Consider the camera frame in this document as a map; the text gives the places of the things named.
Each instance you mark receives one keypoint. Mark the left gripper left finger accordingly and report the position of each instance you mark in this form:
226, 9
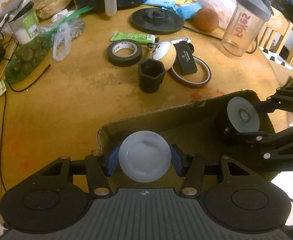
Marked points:
98, 168

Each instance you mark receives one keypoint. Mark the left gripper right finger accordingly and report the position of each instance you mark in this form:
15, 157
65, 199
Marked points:
190, 167

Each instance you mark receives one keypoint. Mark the amber kapton tape roll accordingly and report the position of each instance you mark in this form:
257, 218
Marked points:
197, 80

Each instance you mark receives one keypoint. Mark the black rectangular box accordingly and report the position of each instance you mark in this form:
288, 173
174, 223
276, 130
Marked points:
185, 62

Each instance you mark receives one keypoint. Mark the black hexagonal cup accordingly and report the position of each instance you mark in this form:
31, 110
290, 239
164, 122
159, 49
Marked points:
151, 74

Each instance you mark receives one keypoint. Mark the black tape roll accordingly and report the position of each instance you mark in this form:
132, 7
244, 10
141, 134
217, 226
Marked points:
124, 53

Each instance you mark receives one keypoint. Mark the shiba dog plush case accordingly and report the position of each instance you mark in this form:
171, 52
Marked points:
164, 52

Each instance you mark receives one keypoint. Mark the green cream tube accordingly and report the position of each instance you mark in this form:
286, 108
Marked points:
137, 37

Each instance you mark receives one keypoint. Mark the cardboard box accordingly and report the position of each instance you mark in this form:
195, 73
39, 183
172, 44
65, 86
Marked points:
189, 126

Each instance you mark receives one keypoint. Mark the wooden chair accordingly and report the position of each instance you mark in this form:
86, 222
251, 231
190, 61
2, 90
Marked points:
275, 33

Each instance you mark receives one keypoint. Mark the marble pattern flat bar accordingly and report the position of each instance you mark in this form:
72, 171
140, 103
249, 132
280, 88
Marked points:
188, 40

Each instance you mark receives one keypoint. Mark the green net bag of nuts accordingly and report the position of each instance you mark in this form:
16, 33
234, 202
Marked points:
27, 58

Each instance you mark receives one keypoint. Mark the clear plastic bag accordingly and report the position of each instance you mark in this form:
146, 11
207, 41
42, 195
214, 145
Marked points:
64, 32

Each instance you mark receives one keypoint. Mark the clear shaker bottle grey lid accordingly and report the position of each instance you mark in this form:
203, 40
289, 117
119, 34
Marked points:
247, 20

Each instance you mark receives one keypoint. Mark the brown round pear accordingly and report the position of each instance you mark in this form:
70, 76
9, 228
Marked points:
206, 20

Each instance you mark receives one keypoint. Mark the black kettle base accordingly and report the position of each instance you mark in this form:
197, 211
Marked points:
156, 21

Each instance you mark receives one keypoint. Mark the blue wipes pack right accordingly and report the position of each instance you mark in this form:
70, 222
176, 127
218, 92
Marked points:
188, 10

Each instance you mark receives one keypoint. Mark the white tub green label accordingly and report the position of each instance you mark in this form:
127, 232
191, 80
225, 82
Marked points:
25, 24

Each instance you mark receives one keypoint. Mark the brown bark slab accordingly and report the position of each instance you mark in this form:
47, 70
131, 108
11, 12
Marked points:
45, 9

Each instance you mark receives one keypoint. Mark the grey power bank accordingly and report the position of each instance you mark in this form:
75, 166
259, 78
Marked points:
10, 7

